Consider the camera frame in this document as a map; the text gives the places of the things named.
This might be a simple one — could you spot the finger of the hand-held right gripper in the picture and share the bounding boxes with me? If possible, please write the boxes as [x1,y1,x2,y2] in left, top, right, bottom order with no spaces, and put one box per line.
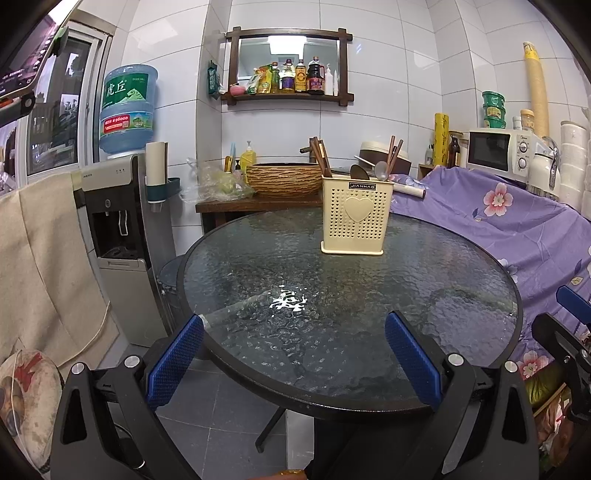
[531,313,591,418]
[555,285,591,326]

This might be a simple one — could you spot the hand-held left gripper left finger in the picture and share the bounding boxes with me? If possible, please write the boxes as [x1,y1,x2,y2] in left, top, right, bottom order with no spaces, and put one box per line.
[50,315,205,480]

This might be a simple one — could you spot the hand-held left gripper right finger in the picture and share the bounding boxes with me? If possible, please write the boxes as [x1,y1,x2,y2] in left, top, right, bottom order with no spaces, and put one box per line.
[323,311,541,480]

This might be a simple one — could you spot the beige perforated utensil holder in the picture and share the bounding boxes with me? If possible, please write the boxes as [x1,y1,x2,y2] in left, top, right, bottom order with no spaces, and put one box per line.
[321,176,395,256]

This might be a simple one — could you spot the colourful bundled cloth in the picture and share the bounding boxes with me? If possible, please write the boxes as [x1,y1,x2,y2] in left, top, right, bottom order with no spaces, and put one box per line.
[526,364,580,462]

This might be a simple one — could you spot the round glass table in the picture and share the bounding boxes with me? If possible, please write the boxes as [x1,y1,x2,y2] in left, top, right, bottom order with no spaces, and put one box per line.
[177,207,524,455]

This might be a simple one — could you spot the grey round stool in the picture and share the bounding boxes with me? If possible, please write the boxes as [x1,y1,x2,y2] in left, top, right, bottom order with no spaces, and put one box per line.
[156,255,188,301]

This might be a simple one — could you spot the purple floral cloth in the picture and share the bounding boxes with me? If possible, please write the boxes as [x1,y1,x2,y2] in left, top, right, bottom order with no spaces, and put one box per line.
[390,165,591,384]

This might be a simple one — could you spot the white electric kettle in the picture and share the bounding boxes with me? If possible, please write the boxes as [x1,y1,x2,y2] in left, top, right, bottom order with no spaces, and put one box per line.
[526,138,561,199]

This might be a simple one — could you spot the stacks of white bowls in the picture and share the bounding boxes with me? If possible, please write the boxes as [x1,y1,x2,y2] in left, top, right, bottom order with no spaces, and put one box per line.
[556,121,591,208]

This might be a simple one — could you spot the round printed cushion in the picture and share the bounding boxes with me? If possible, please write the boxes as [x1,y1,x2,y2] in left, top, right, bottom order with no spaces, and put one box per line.
[0,348,64,478]

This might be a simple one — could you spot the beige cloth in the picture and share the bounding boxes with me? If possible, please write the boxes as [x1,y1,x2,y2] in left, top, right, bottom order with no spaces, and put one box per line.
[0,173,122,370]

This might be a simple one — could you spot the white pan with glass lid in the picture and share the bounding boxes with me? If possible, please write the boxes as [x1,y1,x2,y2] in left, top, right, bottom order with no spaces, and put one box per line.
[330,165,428,200]

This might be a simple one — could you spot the teal cup holder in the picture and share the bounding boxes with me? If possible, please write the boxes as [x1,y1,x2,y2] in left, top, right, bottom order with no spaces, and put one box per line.
[147,176,182,205]

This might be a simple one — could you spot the white microwave oven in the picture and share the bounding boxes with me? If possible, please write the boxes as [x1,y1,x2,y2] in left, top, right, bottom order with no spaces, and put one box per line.
[465,129,532,175]

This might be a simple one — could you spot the dark wooden counter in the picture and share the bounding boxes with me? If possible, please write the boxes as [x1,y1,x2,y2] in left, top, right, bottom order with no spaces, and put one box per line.
[195,191,324,234]

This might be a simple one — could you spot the clear plastic bag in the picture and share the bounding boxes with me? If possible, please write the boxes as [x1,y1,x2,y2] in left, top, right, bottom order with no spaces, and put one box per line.
[180,157,254,204]

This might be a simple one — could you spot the grey water dispenser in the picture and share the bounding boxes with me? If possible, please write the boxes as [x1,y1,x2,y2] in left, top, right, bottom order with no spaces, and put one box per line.
[74,154,174,347]

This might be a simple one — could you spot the wooden crate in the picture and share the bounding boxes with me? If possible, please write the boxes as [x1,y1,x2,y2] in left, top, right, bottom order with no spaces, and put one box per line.
[418,131,467,178]

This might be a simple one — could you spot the white paper cup sleeve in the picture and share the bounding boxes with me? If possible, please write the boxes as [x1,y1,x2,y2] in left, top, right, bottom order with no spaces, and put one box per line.
[145,141,168,203]

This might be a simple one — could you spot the woven pattern sink basin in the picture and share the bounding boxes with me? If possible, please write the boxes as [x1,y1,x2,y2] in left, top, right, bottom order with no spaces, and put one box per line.
[246,161,324,195]

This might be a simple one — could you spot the yellow wrap roll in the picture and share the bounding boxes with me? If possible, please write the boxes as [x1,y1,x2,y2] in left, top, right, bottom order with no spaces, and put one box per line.
[433,112,450,168]

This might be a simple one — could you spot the brown and white rice cooker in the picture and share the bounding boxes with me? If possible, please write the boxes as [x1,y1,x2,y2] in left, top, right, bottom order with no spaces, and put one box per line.
[359,141,409,176]

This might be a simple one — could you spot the tall stack of paper cups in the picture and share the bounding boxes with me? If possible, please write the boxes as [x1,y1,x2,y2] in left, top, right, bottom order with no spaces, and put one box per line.
[523,42,551,139]

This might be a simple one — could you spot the blue water jug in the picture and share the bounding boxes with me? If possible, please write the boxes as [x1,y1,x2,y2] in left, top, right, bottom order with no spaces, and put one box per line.
[98,64,159,155]

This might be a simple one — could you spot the window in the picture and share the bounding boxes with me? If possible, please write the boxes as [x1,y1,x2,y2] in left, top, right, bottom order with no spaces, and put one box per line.
[25,21,114,178]

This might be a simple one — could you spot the yellow seasoning packet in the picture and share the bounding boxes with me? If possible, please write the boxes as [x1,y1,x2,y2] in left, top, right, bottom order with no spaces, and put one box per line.
[252,65,273,94]

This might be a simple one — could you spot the dark soy sauce bottle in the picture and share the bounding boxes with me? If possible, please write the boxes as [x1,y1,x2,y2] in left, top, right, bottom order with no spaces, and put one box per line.
[306,56,325,95]

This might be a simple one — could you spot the purple label bottle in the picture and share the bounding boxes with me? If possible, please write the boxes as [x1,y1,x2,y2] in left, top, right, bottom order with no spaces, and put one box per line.
[279,58,296,93]

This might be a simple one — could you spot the mounted tablet screen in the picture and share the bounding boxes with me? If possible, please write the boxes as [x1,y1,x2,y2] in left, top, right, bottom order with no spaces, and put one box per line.
[0,0,70,100]

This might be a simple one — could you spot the wooden mirror wall shelf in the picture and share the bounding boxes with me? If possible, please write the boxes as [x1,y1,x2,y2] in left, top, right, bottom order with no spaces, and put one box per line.
[221,28,355,108]

